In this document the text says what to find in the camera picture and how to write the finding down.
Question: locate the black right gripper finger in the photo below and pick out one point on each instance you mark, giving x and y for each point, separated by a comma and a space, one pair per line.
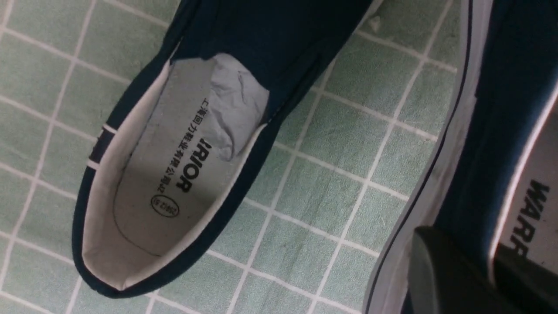
441, 280

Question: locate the navy slip-on shoe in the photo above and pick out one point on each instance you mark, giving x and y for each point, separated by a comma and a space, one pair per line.
491, 181
187, 139

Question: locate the green checkered floor mat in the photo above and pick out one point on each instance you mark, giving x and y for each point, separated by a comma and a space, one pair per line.
304, 240

